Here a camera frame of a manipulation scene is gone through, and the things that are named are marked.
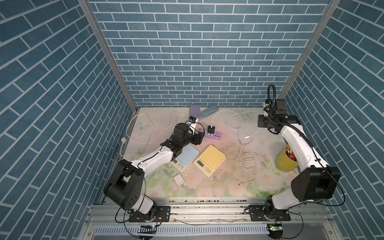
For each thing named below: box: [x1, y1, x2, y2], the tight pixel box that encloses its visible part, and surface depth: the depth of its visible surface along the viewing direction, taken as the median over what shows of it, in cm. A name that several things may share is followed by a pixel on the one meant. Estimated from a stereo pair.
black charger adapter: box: [207, 125, 216, 134], surface depth 104 cm
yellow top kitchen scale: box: [193, 144, 226, 178], surface depth 93 cm
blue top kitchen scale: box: [169, 144, 199, 173], surface depth 92 cm
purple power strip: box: [204, 131, 223, 141], surface depth 104 cm
